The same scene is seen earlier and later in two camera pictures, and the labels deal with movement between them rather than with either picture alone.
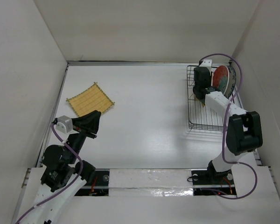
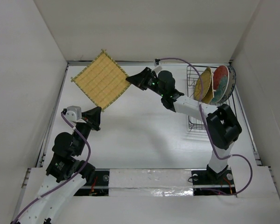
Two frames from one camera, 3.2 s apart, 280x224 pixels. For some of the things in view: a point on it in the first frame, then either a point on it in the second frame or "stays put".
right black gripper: x=209 y=77 -> x=139 y=80
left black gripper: x=90 y=121 stays put
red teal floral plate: x=220 y=78 stays put
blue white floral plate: x=231 y=81 stays put
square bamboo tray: x=92 y=99 -> x=102 y=79
